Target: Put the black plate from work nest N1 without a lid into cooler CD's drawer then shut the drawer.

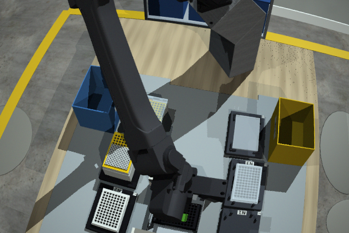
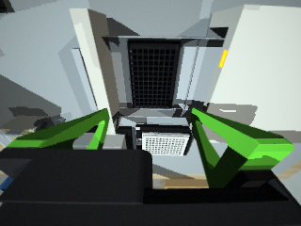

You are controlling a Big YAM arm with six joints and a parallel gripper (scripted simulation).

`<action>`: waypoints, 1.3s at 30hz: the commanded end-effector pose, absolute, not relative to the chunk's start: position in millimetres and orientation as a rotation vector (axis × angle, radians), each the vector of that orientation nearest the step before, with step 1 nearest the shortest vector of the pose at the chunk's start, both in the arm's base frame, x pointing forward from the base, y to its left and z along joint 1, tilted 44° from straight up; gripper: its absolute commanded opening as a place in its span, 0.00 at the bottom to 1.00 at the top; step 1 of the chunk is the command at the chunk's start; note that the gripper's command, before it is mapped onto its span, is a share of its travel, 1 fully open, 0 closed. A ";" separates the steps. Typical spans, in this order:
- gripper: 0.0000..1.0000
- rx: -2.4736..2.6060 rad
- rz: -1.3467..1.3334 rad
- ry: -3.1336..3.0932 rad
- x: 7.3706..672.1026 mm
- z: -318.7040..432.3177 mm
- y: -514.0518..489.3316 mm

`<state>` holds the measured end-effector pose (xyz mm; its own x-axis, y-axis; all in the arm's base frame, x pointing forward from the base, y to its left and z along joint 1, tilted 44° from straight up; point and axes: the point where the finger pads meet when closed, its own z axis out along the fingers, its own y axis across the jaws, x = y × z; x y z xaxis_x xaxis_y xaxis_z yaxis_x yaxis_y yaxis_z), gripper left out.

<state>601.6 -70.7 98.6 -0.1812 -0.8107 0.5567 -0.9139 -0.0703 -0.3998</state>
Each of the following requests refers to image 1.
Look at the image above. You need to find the grey flat mat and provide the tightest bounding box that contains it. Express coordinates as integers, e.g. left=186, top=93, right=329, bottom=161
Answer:
left=39, top=74, right=306, bottom=233

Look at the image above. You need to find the blue open-top bin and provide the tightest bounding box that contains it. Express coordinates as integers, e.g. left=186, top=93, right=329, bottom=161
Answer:
left=72, top=65, right=119, bottom=134

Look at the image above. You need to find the yellow open-top box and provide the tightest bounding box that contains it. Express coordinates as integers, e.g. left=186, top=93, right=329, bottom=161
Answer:
left=268, top=97, right=315, bottom=166

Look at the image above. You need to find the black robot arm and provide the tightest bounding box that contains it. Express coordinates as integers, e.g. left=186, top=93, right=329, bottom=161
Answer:
left=68, top=0, right=228, bottom=223

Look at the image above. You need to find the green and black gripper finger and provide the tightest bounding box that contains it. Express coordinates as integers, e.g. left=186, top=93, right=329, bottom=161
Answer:
left=182, top=213, right=188, bottom=222

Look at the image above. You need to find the white multi-well plate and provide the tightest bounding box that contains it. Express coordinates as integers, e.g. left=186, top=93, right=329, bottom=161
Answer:
left=230, top=163, right=262, bottom=204
left=91, top=188, right=130, bottom=233

